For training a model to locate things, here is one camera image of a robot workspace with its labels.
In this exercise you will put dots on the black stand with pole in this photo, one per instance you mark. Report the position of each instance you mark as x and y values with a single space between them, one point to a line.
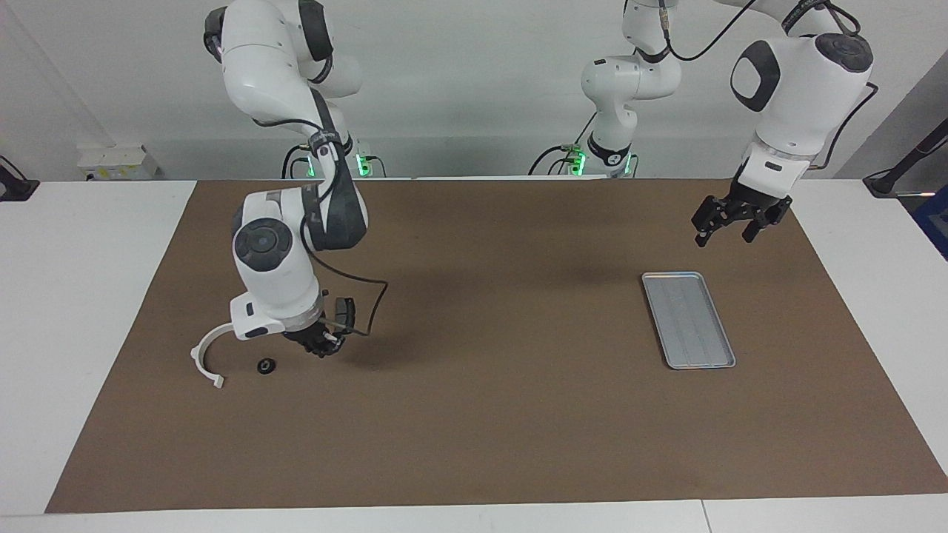
885 181

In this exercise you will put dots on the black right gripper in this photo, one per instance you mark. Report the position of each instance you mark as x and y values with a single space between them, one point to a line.
317 334

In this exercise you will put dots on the silver metal tray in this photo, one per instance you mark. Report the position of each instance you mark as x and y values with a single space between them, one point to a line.
689 322

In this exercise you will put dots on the black table clamp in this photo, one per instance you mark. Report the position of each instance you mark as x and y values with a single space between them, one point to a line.
18 189

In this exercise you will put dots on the large black bearing gear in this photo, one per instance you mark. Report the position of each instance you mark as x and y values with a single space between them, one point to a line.
266 366

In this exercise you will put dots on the dark rectangular brake pad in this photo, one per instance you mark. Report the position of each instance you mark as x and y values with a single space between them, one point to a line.
346 311

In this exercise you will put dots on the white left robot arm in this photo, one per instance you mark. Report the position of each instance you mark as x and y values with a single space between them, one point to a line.
800 96

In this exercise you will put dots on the white power strip box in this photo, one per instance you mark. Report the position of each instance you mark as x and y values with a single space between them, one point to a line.
115 159

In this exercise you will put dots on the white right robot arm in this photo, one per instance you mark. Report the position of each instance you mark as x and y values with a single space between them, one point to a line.
274 274

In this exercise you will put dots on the blue box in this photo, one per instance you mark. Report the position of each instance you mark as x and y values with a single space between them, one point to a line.
935 222

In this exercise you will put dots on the brown table mat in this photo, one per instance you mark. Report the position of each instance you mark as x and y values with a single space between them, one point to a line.
474 407

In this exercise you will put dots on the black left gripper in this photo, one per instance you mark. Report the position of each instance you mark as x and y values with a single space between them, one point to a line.
744 207

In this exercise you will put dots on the white curved plastic bracket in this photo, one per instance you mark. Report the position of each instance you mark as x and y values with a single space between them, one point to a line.
197 352

